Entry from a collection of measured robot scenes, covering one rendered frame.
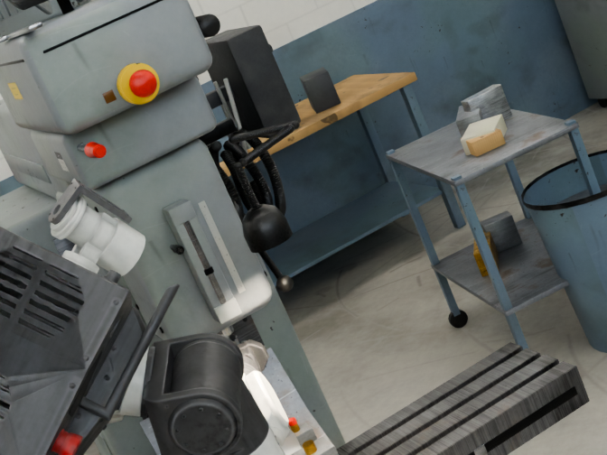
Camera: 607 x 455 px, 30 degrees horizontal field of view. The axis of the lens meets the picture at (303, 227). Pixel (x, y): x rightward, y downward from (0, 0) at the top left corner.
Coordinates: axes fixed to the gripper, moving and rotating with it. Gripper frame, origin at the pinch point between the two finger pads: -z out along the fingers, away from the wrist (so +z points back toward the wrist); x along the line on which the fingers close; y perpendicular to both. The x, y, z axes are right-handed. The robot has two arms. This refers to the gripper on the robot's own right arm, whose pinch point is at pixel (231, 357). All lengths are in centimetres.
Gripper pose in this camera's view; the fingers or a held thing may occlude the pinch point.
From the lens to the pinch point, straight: 201.9
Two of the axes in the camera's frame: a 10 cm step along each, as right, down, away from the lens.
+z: 1.0, 2.2, -9.7
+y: 3.9, 8.9, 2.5
